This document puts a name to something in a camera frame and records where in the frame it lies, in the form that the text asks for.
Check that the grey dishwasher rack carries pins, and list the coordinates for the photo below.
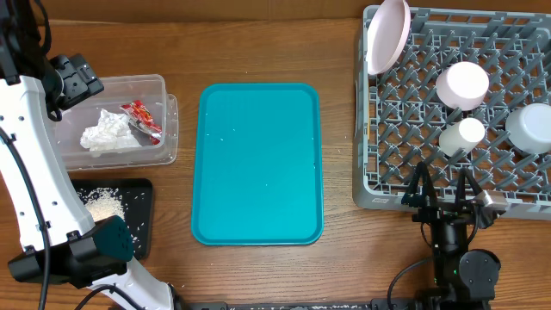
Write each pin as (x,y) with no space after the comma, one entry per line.
(399,116)

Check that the clear plastic bin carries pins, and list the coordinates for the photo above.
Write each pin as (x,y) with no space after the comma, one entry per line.
(148,89)

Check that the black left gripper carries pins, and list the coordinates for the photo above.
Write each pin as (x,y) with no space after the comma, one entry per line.
(80,79)

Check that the large pink plate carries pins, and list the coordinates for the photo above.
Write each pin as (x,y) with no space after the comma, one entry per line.
(387,35)

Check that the white tissue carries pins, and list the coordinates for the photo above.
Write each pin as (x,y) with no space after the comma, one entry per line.
(112,132)

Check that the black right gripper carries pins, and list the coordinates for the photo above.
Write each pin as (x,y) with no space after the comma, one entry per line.
(437,210)

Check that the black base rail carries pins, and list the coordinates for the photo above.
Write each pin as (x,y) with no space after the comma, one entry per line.
(374,304)

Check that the red snack wrapper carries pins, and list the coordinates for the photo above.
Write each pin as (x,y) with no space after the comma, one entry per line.
(141,118)

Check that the pink small saucer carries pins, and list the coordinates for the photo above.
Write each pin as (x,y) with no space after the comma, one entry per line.
(464,85)

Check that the white cup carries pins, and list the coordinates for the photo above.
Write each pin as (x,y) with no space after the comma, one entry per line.
(464,135)

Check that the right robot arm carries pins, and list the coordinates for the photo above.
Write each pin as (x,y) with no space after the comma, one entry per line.
(464,278)

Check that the grey bowl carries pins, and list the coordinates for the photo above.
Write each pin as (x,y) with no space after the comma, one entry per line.
(529,128)

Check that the teal plastic tray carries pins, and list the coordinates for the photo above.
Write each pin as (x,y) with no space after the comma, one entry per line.
(258,176)

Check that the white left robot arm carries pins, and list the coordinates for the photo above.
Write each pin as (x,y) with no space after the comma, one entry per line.
(61,243)

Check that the black tray bin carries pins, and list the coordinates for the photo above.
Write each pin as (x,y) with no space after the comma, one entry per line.
(134,184)

